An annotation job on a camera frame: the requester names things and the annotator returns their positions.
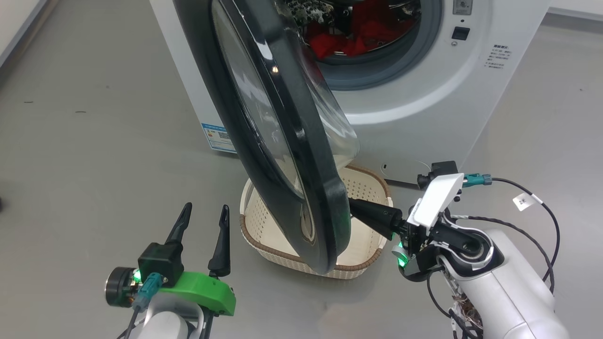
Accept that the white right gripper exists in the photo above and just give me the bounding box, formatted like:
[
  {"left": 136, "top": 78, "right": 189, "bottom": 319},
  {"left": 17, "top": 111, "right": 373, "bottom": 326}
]
[{"left": 349, "top": 173, "right": 465, "bottom": 270}]

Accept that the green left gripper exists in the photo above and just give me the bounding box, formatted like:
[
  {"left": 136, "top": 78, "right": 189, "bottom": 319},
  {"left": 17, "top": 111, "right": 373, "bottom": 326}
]
[{"left": 105, "top": 202, "right": 236, "bottom": 317}]

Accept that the dark washing machine door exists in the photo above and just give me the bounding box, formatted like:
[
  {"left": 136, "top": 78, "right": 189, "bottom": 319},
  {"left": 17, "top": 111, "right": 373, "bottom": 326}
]
[{"left": 172, "top": 0, "right": 361, "bottom": 276}]

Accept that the beige perforated laundry basket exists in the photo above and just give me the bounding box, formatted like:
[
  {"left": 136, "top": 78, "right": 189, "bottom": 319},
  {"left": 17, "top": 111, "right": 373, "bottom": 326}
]
[{"left": 239, "top": 164, "right": 394, "bottom": 281}]

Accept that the white washing machine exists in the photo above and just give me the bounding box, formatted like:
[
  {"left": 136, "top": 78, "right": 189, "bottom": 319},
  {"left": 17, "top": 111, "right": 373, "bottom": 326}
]
[{"left": 150, "top": 0, "right": 552, "bottom": 189}]

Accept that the blue energy label sticker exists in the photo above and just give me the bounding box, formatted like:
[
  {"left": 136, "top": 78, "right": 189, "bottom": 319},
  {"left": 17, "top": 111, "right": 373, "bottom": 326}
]
[{"left": 201, "top": 123, "right": 237, "bottom": 153}]

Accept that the steel perforated washer drum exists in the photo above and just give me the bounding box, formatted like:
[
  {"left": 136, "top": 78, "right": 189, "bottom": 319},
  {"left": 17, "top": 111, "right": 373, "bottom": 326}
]
[{"left": 283, "top": 0, "right": 422, "bottom": 55}]

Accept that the white board panel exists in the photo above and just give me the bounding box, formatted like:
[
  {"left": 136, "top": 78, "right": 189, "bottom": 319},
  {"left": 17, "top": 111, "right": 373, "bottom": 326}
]
[{"left": 549, "top": 0, "right": 603, "bottom": 22}]

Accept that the teal connector left camera cable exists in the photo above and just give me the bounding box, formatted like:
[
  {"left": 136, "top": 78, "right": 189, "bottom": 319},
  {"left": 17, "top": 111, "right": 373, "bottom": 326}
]
[{"left": 123, "top": 272, "right": 164, "bottom": 339}]

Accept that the teal connector camera cable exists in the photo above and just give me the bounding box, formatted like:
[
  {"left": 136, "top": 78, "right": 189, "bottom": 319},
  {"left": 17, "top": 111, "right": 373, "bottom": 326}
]
[
  {"left": 463, "top": 172, "right": 561, "bottom": 295},
  {"left": 123, "top": 272, "right": 164, "bottom": 339}
]

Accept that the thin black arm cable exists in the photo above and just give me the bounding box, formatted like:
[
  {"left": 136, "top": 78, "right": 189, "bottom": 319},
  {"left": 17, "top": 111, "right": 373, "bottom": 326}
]
[{"left": 426, "top": 268, "right": 483, "bottom": 339}]

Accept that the teal connector right camera cable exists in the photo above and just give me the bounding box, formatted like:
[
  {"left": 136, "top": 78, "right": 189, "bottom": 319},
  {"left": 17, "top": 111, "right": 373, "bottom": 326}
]
[{"left": 463, "top": 172, "right": 561, "bottom": 295}]

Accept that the twisted black arm cable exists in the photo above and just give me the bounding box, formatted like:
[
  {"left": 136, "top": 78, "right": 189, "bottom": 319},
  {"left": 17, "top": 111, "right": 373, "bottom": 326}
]
[{"left": 445, "top": 214, "right": 555, "bottom": 288}]

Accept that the white cable label tag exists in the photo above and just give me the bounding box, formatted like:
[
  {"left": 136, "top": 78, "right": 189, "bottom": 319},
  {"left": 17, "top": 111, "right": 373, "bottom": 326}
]
[{"left": 513, "top": 192, "right": 544, "bottom": 212}]

